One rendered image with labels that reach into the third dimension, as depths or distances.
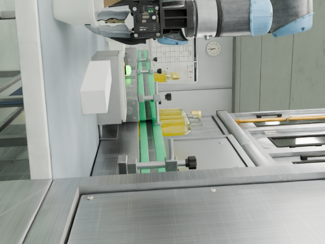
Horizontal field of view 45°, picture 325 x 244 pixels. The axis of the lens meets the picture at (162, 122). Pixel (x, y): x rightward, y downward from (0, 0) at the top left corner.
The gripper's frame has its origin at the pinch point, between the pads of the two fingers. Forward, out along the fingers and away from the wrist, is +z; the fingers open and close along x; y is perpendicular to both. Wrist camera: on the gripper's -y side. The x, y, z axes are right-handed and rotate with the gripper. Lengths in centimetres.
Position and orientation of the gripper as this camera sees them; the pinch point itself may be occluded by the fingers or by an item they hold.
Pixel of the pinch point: (91, 23)
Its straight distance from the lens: 81.6
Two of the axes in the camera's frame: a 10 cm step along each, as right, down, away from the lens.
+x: 0.4, 9.8, 1.9
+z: -10.0, 0.5, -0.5
